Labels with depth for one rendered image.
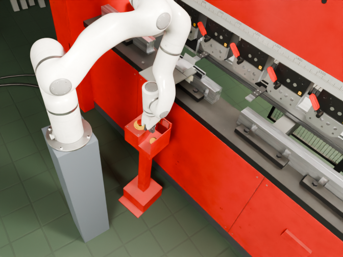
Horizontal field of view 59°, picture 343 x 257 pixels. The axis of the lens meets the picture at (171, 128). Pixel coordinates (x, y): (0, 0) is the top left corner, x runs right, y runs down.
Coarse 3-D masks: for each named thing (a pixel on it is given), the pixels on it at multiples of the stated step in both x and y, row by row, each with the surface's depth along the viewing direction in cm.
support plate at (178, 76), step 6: (144, 72) 161; (150, 72) 162; (174, 72) 164; (180, 72) 164; (186, 72) 165; (192, 72) 166; (144, 78) 160; (150, 78) 159; (174, 78) 161; (180, 78) 162
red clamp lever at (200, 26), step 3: (198, 24) 140; (201, 24) 140; (201, 27) 140; (201, 30) 141; (204, 30) 141; (201, 33) 141; (204, 33) 141; (204, 36) 142; (204, 39) 141; (207, 39) 141
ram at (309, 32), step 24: (216, 0) 131; (240, 0) 122; (264, 0) 115; (288, 0) 108; (312, 0) 102; (336, 0) 97; (264, 24) 120; (288, 24) 112; (312, 24) 106; (336, 24) 100; (264, 48) 125; (288, 48) 117; (312, 48) 110; (336, 48) 104; (336, 72) 108; (336, 96) 112
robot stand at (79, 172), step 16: (96, 144) 132; (64, 160) 126; (80, 160) 132; (96, 160) 140; (64, 176) 134; (80, 176) 141; (96, 176) 150; (64, 192) 169; (80, 192) 151; (96, 192) 161; (80, 208) 162; (96, 208) 174; (80, 224) 176; (96, 224) 189
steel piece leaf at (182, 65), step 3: (180, 60) 171; (183, 60) 171; (177, 63) 169; (180, 63) 169; (183, 63) 170; (186, 63) 170; (189, 63) 170; (177, 66) 165; (180, 66) 168; (183, 66) 168; (186, 66) 168; (189, 66) 168; (180, 69) 164; (183, 69) 166; (186, 69) 166
